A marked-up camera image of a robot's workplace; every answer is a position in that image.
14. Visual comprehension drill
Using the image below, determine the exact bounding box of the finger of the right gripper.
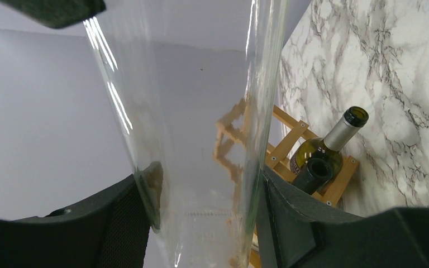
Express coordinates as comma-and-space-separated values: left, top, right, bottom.
0, 0, 106, 29

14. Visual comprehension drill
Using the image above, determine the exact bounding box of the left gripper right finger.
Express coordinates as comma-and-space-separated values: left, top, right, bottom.
256, 167, 429, 267

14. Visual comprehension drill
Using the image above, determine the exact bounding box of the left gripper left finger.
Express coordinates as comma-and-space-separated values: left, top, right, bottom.
0, 176, 150, 267

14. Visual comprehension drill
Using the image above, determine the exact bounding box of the wooden wine rack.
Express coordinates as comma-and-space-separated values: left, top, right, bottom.
250, 107, 359, 267

